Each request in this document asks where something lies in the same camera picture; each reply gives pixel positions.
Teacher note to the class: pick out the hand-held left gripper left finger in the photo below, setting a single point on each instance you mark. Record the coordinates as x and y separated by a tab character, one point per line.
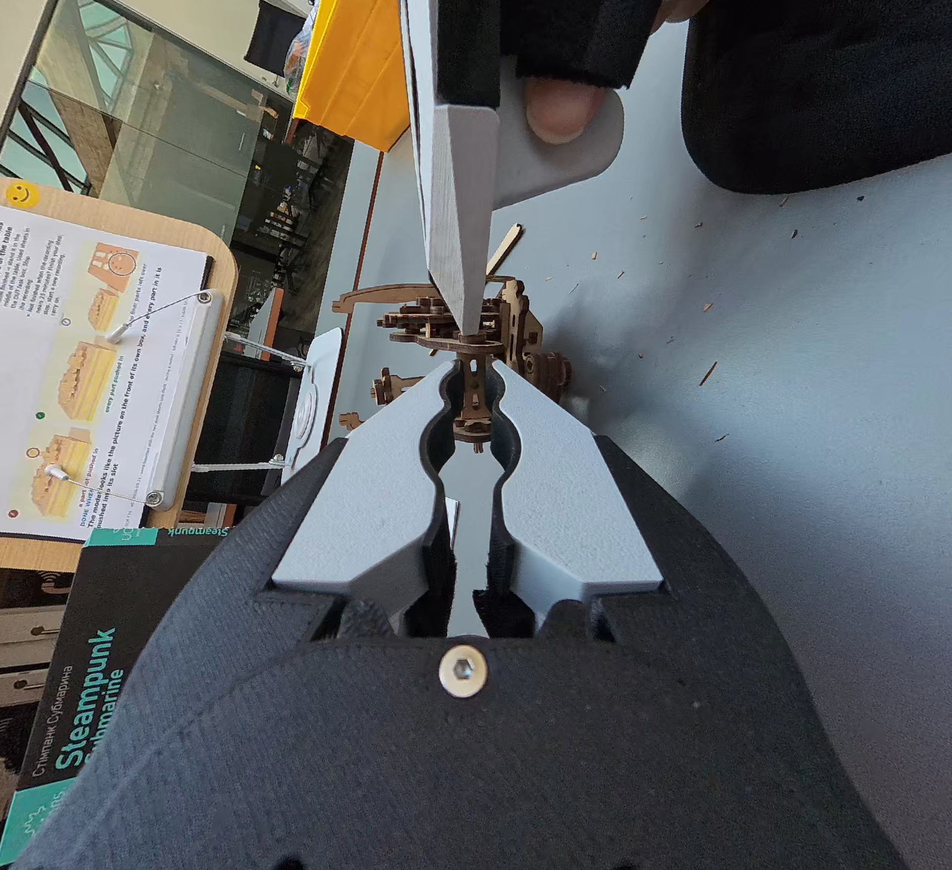
357	513

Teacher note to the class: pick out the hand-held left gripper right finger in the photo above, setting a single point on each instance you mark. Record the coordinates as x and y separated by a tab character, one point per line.
573	513

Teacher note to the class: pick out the wooden mechanical model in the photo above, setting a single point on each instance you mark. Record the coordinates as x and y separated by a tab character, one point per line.
528	323

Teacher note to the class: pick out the person's right forearm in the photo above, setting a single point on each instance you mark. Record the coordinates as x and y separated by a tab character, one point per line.
818	66

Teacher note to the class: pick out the grey desk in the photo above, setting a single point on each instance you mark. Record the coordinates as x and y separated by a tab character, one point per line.
781	401

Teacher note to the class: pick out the person's right hand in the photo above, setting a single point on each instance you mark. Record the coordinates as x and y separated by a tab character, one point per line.
565	115

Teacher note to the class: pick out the slim wooden part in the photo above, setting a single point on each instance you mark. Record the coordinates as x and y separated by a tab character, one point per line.
507	245

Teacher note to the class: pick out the small wooden part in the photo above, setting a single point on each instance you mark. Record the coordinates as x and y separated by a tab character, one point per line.
349	421

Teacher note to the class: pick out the yellow plastic bin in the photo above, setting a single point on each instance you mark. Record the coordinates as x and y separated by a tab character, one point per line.
349	51

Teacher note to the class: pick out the clear bag of colourful items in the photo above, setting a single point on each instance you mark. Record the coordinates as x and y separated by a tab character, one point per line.
297	59

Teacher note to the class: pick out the white plastic plate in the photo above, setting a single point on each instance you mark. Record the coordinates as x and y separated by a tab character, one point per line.
320	379

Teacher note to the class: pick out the black chair back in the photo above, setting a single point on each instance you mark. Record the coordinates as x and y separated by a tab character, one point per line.
271	40

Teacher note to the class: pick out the dark cabinet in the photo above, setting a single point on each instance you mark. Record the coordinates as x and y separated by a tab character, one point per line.
238	416

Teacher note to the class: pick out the curved wooden part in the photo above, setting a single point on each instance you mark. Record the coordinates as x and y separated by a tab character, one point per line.
343	303

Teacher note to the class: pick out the scattered wood splinters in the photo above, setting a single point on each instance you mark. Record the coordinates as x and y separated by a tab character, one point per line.
708	374

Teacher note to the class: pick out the white clip bar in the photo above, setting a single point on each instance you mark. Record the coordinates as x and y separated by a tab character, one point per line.
190	401

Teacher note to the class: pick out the black and teal kit box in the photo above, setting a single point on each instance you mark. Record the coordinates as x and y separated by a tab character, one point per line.
97	624

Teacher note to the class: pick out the glass partition panel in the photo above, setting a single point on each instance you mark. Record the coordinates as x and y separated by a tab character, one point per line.
149	104

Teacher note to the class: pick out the wooden instruction board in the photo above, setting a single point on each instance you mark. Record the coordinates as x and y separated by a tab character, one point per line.
37	554

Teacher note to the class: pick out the printed instruction sheet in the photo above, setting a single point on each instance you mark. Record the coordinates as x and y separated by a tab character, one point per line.
44	334

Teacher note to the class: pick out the yellow smiley sticker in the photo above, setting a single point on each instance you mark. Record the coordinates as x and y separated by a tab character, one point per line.
21	195

